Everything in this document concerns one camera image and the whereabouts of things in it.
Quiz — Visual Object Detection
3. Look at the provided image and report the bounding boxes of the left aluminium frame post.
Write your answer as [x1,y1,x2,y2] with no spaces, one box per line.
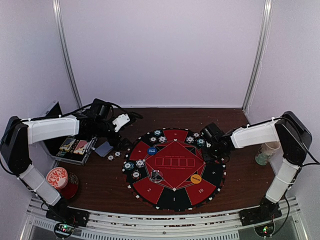
[52,0,83,108]

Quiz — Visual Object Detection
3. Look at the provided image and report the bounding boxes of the red gold card box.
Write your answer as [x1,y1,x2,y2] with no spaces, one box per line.
[73,140,89,155]

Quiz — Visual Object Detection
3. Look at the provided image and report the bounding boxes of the red floral round tin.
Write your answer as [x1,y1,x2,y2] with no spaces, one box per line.
[46,167,69,190]

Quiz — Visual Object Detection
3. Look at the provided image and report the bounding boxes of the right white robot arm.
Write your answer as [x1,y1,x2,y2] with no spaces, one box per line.
[200,111,313,221]

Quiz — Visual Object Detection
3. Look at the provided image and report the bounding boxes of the dark red round lid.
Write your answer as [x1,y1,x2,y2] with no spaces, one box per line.
[59,172,79,200]

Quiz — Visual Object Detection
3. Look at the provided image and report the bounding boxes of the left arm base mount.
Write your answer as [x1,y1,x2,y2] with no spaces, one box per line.
[45,198,90,227]

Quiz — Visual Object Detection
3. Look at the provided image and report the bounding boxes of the blue playing card deck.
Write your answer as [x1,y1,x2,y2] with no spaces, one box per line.
[94,141,114,158]

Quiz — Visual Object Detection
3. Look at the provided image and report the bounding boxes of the orange big blind button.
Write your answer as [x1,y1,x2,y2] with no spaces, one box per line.
[190,174,202,185]

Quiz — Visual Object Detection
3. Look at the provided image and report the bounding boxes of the black gold card box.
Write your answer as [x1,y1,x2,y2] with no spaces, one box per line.
[59,137,76,152]

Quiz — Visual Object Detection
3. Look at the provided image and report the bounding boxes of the single red black chip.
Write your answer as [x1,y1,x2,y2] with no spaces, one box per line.
[114,151,121,157]

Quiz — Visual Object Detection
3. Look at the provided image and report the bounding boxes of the red black chips seat seven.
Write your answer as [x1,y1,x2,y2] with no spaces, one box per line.
[193,132,200,138]

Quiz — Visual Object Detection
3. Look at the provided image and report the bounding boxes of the red black chips seat five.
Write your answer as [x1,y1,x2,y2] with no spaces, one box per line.
[150,137,157,143]

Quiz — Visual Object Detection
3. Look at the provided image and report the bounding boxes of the green chips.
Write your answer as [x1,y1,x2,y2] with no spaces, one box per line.
[153,129,162,136]
[196,138,206,148]
[123,162,134,171]

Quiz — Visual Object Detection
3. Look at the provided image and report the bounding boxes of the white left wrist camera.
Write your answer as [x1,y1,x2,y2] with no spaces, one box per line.
[112,113,131,133]

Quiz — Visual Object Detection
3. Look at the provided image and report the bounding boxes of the white chips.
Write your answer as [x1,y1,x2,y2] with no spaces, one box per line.
[135,159,145,169]
[158,136,167,143]
[185,136,195,144]

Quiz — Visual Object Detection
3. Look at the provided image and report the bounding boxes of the red black chips seat three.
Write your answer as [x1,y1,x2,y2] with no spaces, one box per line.
[131,170,141,180]

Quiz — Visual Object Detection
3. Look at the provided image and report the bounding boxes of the aluminium poker case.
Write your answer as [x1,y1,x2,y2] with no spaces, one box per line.
[39,100,99,167]

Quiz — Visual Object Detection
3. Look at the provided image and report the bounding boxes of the front aluminium rail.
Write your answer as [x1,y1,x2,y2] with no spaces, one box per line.
[18,196,310,240]

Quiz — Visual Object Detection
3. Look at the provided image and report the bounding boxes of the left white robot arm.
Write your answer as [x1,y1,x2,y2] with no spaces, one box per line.
[0,98,141,222]

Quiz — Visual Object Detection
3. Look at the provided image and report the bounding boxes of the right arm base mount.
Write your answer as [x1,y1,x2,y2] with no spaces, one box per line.
[239,207,283,227]

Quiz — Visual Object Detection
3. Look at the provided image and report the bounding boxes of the right aluminium frame post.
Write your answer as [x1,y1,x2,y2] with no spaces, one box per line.
[242,0,274,114]

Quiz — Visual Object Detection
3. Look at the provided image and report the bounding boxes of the aluminium frame post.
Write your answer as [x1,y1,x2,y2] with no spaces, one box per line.
[52,0,83,108]
[242,0,274,114]

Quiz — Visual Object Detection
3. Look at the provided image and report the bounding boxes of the red black chip stack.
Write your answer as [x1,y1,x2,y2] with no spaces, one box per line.
[107,155,115,161]

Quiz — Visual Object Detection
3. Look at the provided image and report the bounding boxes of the round red black poker mat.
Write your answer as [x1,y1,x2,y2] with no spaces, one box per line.
[122,128,227,212]

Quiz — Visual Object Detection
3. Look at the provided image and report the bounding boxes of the blue small blind button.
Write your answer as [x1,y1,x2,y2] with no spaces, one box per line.
[147,147,158,156]

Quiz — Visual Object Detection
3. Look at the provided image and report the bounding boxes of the patterned paper cup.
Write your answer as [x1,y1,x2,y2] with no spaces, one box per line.
[255,142,281,166]

